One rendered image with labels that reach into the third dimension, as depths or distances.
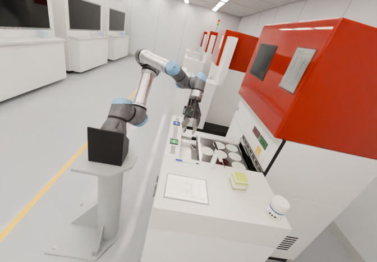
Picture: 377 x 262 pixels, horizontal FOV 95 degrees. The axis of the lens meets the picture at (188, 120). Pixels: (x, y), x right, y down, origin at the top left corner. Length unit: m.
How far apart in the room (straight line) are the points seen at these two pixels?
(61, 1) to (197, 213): 5.00
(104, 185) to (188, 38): 8.17
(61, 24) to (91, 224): 4.39
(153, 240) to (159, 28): 8.61
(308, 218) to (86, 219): 1.72
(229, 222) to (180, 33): 8.51
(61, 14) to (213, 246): 5.09
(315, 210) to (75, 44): 5.26
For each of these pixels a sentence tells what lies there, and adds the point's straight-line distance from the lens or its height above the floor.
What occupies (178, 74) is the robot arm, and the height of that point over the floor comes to 1.40.
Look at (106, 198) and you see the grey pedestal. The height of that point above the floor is 0.51.
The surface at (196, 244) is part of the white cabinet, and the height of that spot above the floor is 0.75.
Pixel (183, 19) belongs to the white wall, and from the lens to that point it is 8.95.
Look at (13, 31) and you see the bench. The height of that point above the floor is 0.99.
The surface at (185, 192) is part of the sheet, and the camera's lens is 0.88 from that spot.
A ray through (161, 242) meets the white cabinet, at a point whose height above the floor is 0.73.
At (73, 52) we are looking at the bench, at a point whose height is 0.54.
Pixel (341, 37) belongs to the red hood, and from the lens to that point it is 1.04.
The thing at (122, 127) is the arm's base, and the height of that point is 1.05.
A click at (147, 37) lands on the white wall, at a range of 9.14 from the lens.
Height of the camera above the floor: 1.62
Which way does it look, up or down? 26 degrees down
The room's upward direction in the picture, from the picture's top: 15 degrees clockwise
